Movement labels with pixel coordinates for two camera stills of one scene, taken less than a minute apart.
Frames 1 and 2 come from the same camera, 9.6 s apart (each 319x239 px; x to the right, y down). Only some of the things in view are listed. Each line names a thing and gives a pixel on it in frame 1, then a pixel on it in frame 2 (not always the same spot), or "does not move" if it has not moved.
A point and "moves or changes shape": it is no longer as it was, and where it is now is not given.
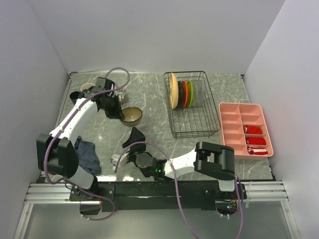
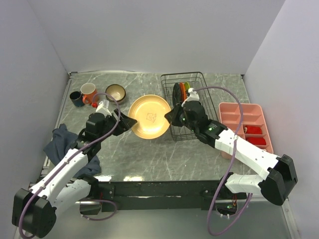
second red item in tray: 255,141 does not move
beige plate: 174,90 → 149,111
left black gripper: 117,112 → 124,124
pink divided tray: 234,117 does not move
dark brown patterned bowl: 132,116 → 117,92
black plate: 180,93 moves or changes shape
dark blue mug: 74,96 does not move
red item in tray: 250,129 does not move
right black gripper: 136,136 → 172,116
